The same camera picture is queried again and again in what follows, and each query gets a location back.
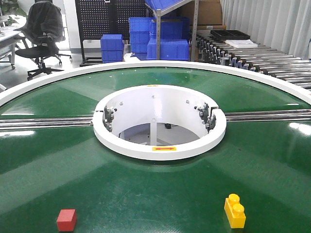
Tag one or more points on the yellow toy brick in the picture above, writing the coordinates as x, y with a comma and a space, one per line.
234, 211

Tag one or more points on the red cube block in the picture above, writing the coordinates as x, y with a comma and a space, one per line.
66, 220

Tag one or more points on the yellow arrow sticker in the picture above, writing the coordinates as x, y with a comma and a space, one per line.
164, 148

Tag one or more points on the blue crate front of rack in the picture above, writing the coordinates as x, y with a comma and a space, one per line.
170, 49

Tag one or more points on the small blue stacked bins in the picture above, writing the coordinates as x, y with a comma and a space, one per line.
112, 48

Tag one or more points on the tall blue crate stack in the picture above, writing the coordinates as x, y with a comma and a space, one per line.
139, 29

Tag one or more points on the black compartment tray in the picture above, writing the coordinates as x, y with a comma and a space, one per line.
229, 35

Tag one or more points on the metal shelf rack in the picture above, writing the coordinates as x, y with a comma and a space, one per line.
158, 13

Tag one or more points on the white flat tray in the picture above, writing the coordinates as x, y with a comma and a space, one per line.
242, 44

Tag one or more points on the black perforated pegboard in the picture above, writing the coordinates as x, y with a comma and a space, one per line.
98, 17

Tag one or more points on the cardboard boxes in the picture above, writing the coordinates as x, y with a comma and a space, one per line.
210, 15

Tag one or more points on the black office chair with jacket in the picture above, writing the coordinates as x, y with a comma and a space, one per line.
42, 30

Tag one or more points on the roller conveyor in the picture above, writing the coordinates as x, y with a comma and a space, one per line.
262, 59

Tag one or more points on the white desk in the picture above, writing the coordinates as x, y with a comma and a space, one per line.
8, 44

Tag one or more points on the white inner ring hub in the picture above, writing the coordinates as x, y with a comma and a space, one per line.
153, 104

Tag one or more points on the right metal rail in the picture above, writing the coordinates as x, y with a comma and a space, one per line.
277, 115

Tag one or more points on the metal rail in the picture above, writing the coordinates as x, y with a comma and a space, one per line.
277, 115
38, 123

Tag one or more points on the left metal rail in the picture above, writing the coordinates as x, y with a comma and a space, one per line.
38, 123

